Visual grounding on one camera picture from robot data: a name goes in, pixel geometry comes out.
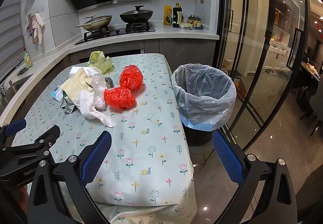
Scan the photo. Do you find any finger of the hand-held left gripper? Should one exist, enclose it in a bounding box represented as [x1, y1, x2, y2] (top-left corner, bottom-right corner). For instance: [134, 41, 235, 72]
[0, 125, 61, 164]
[0, 118, 27, 139]

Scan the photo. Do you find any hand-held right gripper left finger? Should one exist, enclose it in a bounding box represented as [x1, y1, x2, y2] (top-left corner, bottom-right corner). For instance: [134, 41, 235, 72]
[27, 130, 113, 224]

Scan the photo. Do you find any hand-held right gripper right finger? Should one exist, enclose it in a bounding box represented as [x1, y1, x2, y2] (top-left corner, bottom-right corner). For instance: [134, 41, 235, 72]
[212, 130, 299, 224]

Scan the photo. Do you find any black trash bin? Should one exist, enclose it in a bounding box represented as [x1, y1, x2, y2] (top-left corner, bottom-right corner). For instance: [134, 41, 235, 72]
[182, 123, 224, 147]

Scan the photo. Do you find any blue white packet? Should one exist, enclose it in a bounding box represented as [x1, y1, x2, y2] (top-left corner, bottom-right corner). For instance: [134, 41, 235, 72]
[51, 85, 65, 102]

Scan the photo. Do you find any white plastic bag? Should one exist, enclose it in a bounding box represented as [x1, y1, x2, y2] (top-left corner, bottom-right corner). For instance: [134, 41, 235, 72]
[75, 90, 118, 128]

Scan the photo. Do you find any red plastic bag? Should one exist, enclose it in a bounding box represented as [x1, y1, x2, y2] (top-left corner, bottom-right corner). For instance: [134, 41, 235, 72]
[104, 87, 137, 111]
[119, 64, 144, 92]

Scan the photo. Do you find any translucent bin liner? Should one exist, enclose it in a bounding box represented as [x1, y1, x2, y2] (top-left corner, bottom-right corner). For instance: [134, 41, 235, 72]
[171, 63, 237, 131]

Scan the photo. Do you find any translucent plastic bag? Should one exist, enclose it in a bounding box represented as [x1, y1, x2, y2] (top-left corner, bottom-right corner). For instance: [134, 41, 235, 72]
[91, 74, 108, 109]

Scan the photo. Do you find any small grey carton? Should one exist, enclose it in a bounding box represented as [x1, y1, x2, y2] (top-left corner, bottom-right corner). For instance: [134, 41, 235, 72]
[60, 99, 76, 115]

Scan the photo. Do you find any kitchen sink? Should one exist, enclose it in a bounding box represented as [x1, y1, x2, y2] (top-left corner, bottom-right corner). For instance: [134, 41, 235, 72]
[0, 74, 34, 104]

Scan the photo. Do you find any floral tablecloth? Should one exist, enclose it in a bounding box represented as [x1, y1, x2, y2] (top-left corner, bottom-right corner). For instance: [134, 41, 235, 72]
[11, 54, 198, 224]

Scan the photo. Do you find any cream foil pouch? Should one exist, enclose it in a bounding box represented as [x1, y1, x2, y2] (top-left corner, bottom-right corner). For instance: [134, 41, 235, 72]
[61, 67, 101, 107]

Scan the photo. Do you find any green dish soap bottle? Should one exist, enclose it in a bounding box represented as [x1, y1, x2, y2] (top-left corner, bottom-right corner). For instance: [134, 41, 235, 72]
[22, 46, 33, 67]

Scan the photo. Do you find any green yellow plastic packet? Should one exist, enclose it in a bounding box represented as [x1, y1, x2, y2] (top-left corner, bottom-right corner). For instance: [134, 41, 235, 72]
[87, 51, 115, 74]

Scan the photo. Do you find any window blind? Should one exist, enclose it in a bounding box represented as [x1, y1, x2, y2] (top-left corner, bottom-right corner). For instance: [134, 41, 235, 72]
[0, 0, 26, 82]

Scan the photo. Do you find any pale pink hanging cloth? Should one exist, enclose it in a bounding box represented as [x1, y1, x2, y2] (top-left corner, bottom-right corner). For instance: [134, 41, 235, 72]
[33, 13, 45, 45]

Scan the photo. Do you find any purple hanging cloth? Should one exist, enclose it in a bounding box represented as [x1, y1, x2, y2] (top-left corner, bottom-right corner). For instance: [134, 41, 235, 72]
[27, 15, 36, 38]

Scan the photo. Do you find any white sideboard cabinet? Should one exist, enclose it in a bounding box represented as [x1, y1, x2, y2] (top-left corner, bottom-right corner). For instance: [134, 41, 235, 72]
[266, 39, 294, 71]

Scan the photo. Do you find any beige wok with lid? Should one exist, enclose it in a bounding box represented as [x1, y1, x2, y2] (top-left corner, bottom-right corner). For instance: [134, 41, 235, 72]
[75, 14, 113, 32]

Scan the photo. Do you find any black gas stove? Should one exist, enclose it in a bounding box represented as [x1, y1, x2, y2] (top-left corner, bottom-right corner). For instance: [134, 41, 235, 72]
[75, 23, 156, 45]

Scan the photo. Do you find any glass sliding door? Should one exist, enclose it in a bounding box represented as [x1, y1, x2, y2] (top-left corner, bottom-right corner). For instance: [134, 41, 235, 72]
[219, 0, 323, 155]

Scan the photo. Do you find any white kitchen counter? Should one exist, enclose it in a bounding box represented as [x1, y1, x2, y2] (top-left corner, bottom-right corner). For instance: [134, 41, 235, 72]
[0, 23, 220, 120]

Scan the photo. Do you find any spice jar rack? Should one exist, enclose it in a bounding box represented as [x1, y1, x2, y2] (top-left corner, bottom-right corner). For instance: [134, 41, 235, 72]
[186, 14, 204, 30]

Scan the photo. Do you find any black wok with lid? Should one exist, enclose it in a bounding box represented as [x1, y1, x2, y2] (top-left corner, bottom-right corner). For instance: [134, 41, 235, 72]
[119, 5, 154, 24]

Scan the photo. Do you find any dark sauce bottle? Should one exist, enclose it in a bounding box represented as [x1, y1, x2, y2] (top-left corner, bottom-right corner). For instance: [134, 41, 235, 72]
[172, 3, 183, 28]

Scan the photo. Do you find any yellow seasoning packet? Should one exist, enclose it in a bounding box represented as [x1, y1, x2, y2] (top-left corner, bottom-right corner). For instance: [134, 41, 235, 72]
[164, 5, 173, 26]

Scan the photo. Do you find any black door handle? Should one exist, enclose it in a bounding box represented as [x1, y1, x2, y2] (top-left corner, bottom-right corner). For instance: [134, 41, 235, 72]
[228, 8, 234, 33]

